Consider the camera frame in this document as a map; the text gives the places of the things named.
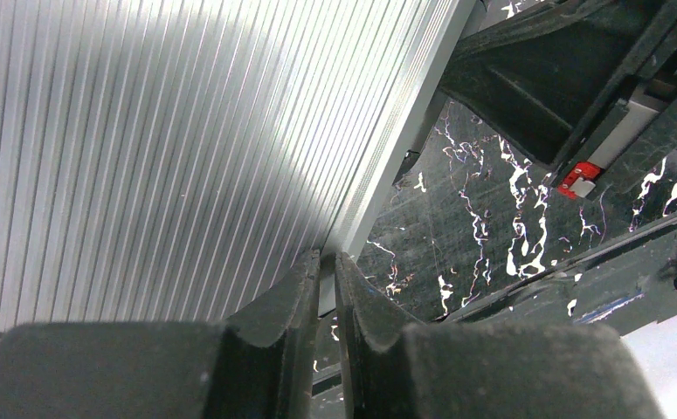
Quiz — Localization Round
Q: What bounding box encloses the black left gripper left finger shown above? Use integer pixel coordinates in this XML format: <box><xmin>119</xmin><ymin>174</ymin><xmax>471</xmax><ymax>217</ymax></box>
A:
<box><xmin>0</xmin><ymin>251</ymin><xmax>320</xmax><ymax>418</ymax></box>

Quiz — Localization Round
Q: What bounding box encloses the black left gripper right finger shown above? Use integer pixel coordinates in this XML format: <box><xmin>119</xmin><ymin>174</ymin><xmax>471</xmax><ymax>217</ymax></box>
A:
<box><xmin>335</xmin><ymin>253</ymin><xmax>663</xmax><ymax>418</ymax></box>

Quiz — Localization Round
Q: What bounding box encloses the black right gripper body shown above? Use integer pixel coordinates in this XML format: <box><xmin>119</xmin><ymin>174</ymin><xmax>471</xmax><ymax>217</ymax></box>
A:
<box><xmin>439</xmin><ymin>1</ymin><xmax>677</xmax><ymax>199</ymax></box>

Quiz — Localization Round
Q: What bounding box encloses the black poker set case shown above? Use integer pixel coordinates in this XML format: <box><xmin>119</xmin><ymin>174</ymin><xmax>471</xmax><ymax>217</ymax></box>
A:
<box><xmin>0</xmin><ymin>1</ymin><xmax>474</xmax><ymax>333</ymax></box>

